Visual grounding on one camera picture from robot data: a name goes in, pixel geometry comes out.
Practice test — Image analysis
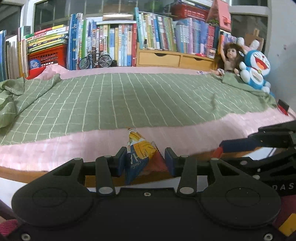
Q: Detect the row of pale upright books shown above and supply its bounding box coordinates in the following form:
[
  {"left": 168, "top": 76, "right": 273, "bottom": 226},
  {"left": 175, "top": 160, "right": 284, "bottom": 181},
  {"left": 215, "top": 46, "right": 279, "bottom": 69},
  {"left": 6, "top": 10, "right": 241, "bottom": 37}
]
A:
[{"left": 6, "top": 27, "right": 29, "bottom": 79}]

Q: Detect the yellow plastic piece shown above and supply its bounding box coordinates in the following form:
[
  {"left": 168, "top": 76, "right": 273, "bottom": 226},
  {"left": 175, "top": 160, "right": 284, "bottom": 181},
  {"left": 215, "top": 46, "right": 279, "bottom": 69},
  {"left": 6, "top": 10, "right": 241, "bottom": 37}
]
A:
[{"left": 279, "top": 213, "right": 296, "bottom": 237}]

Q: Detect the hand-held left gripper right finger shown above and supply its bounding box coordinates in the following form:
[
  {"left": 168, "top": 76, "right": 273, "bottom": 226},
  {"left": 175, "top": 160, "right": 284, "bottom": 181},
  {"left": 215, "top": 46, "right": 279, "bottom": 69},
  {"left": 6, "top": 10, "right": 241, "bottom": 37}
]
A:
[{"left": 165, "top": 148, "right": 236, "bottom": 197}]

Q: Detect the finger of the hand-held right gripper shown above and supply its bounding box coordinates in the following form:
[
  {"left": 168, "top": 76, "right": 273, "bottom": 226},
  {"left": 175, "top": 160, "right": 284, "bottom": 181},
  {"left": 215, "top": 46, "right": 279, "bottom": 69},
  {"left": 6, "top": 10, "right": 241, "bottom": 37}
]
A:
[
  {"left": 224, "top": 150, "right": 296, "bottom": 181},
  {"left": 219, "top": 120, "right": 296, "bottom": 154}
]

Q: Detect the long row of colourful books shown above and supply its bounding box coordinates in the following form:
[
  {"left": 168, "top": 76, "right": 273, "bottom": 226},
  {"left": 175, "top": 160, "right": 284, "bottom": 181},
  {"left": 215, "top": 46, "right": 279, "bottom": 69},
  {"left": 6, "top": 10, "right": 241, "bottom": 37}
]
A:
[{"left": 134, "top": 7, "right": 238, "bottom": 52}]

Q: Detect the blue cat plush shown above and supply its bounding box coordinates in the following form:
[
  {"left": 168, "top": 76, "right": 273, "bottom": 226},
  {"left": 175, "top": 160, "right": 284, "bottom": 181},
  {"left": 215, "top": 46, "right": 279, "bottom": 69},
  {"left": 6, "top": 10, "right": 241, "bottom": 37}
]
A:
[{"left": 239, "top": 50, "right": 272, "bottom": 93}]

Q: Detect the pink white rabbit plush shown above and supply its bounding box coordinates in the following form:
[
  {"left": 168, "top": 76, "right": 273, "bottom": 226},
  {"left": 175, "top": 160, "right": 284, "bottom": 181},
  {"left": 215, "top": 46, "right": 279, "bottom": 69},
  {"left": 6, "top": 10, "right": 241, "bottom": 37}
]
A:
[{"left": 237, "top": 37, "right": 260, "bottom": 52}]

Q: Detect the row of children's books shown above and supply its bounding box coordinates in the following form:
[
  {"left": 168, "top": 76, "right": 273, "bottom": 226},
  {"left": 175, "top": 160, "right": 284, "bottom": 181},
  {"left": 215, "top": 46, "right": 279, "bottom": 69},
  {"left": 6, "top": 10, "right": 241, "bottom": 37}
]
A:
[{"left": 91, "top": 23, "right": 138, "bottom": 67}]

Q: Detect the red plastic basket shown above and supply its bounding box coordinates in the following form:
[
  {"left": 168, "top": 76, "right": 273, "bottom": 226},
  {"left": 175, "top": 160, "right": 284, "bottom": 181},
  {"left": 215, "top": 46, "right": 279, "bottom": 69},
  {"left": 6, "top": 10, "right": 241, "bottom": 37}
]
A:
[{"left": 27, "top": 44, "right": 68, "bottom": 70}]

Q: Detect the brown-haired doll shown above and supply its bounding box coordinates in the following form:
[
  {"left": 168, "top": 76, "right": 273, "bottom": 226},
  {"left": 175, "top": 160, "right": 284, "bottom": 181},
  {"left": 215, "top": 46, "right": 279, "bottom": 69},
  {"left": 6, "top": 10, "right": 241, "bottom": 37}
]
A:
[{"left": 210, "top": 42, "right": 245, "bottom": 77}]

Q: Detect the wooden drawer organizer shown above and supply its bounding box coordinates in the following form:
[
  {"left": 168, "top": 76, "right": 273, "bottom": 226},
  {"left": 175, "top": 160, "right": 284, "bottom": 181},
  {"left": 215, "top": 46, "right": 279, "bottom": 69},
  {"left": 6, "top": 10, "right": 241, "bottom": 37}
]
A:
[{"left": 136, "top": 42, "right": 216, "bottom": 68}]

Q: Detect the colourful torn snack packet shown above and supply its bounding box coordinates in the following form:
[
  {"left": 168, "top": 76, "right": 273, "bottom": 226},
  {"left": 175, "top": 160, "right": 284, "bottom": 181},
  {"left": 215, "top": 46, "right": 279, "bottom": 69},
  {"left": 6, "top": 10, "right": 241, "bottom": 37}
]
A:
[{"left": 125, "top": 127, "right": 170, "bottom": 186}]

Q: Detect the pink house model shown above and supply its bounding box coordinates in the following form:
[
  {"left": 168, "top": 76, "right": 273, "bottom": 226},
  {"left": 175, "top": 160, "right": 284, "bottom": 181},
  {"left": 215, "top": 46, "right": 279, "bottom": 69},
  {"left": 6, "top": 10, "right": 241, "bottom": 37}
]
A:
[{"left": 206, "top": 0, "right": 232, "bottom": 33}]

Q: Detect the red black small box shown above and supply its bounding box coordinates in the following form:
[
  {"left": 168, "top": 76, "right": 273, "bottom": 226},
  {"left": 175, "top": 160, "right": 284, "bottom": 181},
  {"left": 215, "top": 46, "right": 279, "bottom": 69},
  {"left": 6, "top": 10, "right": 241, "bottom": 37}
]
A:
[{"left": 276, "top": 99, "right": 290, "bottom": 116}]

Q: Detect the row of thin blue books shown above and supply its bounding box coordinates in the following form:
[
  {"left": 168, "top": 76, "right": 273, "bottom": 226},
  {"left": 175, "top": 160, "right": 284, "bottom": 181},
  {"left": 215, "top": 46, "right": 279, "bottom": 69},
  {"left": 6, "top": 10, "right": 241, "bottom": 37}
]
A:
[{"left": 67, "top": 13, "right": 93, "bottom": 70}]

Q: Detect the green checkered cloth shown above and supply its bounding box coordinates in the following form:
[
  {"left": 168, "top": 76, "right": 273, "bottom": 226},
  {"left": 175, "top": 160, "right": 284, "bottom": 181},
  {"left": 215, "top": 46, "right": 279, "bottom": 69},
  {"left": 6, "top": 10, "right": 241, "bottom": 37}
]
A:
[{"left": 0, "top": 71, "right": 278, "bottom": 145}]

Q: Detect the large blue book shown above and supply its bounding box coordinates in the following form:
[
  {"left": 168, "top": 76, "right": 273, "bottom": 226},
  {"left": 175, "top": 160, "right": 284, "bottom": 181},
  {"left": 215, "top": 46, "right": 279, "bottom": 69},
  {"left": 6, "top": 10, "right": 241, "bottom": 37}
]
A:
[{"left": 0, "top": 30, "right": 8, "bottom": 81}]

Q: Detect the miniature bicycle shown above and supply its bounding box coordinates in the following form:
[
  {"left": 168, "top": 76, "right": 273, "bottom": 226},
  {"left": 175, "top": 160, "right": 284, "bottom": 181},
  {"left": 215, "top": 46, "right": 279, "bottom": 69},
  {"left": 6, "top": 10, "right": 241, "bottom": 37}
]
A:
[{"left": 79, "top": 50, "right": 114, "bottom": 70}]

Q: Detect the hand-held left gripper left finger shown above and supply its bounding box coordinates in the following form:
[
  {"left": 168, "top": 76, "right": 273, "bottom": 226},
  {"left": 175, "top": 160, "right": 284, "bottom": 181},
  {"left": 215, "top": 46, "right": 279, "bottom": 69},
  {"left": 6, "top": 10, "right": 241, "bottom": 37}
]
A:
[{"left": 47, "top": 146, "right": 127, "bottom": 197}]

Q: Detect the pink cloth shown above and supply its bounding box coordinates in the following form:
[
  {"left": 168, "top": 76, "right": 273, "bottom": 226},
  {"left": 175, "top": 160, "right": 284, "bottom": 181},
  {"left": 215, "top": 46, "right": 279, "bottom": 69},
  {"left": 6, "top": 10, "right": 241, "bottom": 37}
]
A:
[{"left": 0, "top": 64, "right": 296, "bottom": 173}]

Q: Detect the stack of flat books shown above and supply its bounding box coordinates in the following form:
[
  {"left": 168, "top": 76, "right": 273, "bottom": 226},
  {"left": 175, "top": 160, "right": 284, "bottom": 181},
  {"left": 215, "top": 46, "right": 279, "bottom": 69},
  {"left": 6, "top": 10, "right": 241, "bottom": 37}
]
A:
[{"left": 24, "top": 24, "right": 70, "bottom": 54}]

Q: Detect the white flat box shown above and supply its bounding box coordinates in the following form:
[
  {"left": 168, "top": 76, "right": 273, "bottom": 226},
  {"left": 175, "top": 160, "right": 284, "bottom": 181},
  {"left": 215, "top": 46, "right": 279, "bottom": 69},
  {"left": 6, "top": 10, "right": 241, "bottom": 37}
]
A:
[{"left": 102, "top": 14, "right": 134, "bottom": 22}]

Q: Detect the small wooden easel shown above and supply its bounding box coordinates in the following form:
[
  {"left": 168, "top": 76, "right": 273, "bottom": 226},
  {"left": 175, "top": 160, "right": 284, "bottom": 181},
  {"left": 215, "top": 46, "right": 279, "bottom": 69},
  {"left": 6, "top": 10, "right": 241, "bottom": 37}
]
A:
[{"left": 245, "top": 28, "right": 264, "bottom": 51}]

